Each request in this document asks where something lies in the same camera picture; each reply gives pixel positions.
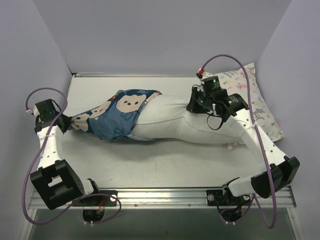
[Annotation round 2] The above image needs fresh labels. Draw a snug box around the blue letter print pillowcase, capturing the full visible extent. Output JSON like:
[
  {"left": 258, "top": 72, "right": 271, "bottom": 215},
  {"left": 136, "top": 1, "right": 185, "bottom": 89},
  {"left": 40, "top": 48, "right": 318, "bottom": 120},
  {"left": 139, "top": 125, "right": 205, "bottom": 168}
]
[{"left": 70, "top": 89, "right": 162, "bottom": 141}]

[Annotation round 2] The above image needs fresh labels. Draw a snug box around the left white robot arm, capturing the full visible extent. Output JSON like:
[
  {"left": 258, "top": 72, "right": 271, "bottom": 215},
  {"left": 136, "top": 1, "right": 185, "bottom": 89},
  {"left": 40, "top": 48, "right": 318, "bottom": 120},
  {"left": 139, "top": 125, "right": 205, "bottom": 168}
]
[{"left": 30, "top": 99, "right": 101, "bottom": 210}]

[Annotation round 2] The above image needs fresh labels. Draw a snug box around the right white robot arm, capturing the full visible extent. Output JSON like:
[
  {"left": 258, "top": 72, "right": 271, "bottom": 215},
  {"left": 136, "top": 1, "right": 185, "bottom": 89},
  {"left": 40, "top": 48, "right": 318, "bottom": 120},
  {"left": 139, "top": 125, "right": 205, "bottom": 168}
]
[{"left": 186, "top": 76, "right": 300, "bottom": 205}]

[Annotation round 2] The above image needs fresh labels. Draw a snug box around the white floral deer pillow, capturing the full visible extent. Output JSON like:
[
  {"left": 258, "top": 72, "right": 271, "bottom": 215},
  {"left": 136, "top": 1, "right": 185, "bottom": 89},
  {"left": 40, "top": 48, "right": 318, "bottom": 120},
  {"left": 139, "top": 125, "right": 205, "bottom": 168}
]
[{"left": 216, "top": 62, "right": 284, "bottom": 142}]

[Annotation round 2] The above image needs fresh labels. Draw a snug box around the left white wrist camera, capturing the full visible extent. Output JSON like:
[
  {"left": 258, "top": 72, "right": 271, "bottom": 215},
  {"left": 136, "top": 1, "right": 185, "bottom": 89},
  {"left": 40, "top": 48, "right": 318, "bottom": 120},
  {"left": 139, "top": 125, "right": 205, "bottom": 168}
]
[{"left": 25, "top": 105, "right": 40, "bottom": 117}]

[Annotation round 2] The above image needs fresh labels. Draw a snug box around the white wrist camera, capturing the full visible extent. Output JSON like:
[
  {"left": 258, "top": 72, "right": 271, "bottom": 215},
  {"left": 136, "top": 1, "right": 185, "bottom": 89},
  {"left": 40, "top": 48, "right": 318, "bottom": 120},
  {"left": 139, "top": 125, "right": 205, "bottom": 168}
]
[
  {"left": 196, "top": 71, "right": 214, "bottom": 82},
  {"left": 25, "top": 105, "right": 40, "bottom": 117}
]

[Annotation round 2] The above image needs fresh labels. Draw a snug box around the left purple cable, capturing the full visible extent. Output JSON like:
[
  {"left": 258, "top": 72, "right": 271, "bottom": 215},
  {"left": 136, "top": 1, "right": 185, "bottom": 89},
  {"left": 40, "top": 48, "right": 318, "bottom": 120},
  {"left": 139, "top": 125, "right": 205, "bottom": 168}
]
[{"left": 21, "top": 87, "right": 123, "bottom": 225}]

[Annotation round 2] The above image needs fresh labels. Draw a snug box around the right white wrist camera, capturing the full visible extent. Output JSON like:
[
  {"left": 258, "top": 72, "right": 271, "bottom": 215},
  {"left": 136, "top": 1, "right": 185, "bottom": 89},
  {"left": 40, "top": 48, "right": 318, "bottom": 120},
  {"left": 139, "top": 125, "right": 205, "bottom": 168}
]
[{"left": 196, "top": 71, "right": 214, "bottom": 82}]

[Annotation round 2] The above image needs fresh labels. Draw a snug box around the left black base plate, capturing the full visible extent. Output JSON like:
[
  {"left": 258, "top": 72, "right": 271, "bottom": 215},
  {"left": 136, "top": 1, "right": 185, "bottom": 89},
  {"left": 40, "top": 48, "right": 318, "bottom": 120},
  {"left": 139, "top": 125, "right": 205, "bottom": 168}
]
[{"left": 72, "top": 190, "right": 118, "bottom": 207}]

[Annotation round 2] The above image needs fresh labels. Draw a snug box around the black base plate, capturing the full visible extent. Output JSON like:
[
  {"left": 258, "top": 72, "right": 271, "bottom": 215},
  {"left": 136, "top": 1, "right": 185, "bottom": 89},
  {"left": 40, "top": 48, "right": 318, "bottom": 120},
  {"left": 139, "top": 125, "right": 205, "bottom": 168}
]
[
  {"left": 206, "top": 189, "right": 241, "bottom": 207},
  {"left": 72, "top": 190, "right": 118, "bottom": 207}
]

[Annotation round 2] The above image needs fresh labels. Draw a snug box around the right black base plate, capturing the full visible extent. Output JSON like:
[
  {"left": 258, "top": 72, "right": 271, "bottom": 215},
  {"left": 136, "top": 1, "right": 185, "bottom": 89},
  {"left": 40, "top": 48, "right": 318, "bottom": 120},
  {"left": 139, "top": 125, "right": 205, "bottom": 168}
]
[{"left": 206, "top": 189, "right": 241, "bottom": 207}]

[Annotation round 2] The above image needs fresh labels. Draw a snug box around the aluminium front rail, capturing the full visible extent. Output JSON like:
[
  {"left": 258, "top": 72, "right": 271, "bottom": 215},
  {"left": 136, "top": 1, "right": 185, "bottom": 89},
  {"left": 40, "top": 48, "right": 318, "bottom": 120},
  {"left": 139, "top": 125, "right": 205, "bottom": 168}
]
[{"left": 27, "top": 187, "right": 297, "bottom": 210}]

